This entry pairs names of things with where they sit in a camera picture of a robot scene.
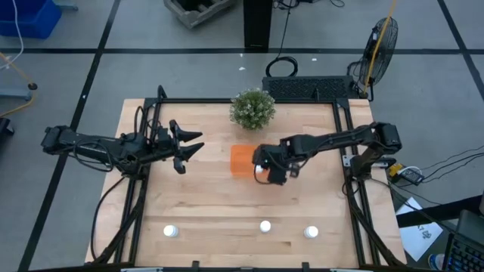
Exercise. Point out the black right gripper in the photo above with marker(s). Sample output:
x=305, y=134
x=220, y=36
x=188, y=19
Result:
x=274, y=160

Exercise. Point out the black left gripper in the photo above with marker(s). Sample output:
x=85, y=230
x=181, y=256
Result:
x=166, y=145

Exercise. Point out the white pill bottle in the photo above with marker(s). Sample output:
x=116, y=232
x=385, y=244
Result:
x=170, y=230
x=311, y=232
x=259, y=169
x=265, y=226

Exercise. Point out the orange translucent plastic basket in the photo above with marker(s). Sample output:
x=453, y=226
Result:
x=242, y=160

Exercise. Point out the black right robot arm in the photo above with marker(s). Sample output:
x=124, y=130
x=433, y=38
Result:
x=340, y=138

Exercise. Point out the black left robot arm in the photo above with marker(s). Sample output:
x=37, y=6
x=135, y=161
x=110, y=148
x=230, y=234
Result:
x=94, y=147

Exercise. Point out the green potted plant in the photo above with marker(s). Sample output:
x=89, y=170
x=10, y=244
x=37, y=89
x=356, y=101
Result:
x=252, y=109

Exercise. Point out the black perforated case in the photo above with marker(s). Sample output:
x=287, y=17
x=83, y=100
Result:
x=302, y=87

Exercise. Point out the black table clamp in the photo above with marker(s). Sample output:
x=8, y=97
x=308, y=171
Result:
x=196, y=264
x=305, y=265

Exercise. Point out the yellow plug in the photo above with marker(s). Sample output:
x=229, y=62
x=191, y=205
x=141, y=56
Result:
x=394, y=170

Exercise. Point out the grey wooden crate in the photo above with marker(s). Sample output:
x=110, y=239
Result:
x=189, y=17

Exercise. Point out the black power adapter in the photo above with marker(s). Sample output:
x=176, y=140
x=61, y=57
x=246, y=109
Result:
x=412, y=175

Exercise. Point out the black column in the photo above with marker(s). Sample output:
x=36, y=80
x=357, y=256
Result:
x=257, y=22

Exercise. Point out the black floor fan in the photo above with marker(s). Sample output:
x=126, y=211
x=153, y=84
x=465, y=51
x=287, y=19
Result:
x=389, y=45

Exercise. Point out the white paper sheet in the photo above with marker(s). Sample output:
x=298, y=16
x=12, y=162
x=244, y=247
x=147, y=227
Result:
x=419, y=238

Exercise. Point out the black beam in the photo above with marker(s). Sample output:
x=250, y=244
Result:
x=438, y=213

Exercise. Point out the grey stand base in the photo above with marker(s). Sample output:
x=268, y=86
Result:
x=15, y=94

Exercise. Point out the black equipment foot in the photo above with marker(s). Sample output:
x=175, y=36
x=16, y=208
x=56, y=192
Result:
x=4, y=126

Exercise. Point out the round blue white container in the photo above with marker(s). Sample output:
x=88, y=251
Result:
x=436, y=261

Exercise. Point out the blue plastic bin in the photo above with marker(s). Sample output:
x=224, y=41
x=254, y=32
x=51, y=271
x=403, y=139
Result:
x=34, y=19

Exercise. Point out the black keyboard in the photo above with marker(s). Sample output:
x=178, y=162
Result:
x=465, y=257

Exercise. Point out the black aluminium table frame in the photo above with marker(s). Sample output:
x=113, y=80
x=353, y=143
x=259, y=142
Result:
x=189, y=101

